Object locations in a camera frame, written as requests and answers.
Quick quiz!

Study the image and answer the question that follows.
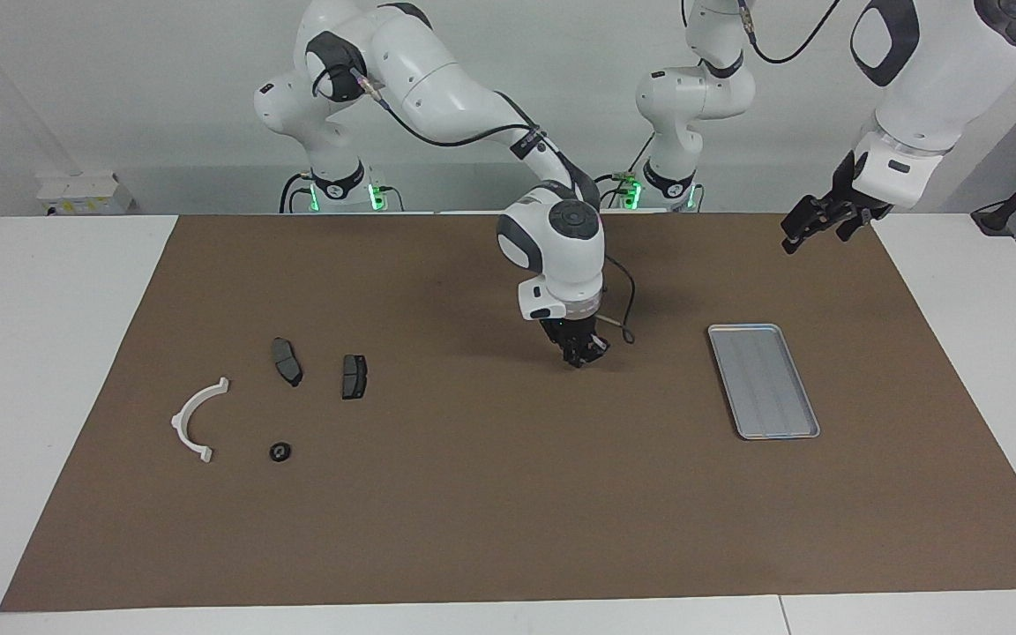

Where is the silver metal tray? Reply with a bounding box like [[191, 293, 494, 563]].
[[707, 324, 821, 440]]

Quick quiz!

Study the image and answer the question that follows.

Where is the brown table mat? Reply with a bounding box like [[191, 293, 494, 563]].
[[0, 212, 1016, 612]]

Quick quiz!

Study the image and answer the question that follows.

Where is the dark grey curved brake pad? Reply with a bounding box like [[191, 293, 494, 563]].
[[272, 338, 303, 388]]

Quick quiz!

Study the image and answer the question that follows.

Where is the white power strip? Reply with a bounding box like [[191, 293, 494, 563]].
[[36, 172, 134, 215]]

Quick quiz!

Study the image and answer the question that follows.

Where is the black left base cable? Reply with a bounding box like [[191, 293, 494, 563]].
[[572, 132, 655, 210]]

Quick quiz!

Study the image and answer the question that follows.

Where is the black base cable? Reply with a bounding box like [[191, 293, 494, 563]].
[[279, 172, 310, 214], [572, 132, 655, 210]]

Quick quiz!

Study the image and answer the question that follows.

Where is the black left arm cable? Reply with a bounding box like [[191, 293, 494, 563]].
[[737, 0, 844, 64]]

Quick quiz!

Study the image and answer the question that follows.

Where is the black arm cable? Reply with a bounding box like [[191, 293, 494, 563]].
[[314, 66, 637, 347], [737, 0, 844, 64]]

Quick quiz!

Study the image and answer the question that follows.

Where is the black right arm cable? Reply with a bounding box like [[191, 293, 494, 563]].
[[314, 66, 637, 347]]

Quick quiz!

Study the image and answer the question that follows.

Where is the black right base cable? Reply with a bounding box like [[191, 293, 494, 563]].
[[279, 172, 310, 214]]

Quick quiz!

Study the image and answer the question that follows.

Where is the white curved plastic bracket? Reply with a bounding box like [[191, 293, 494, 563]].
[[171, 377, 231, 464]]

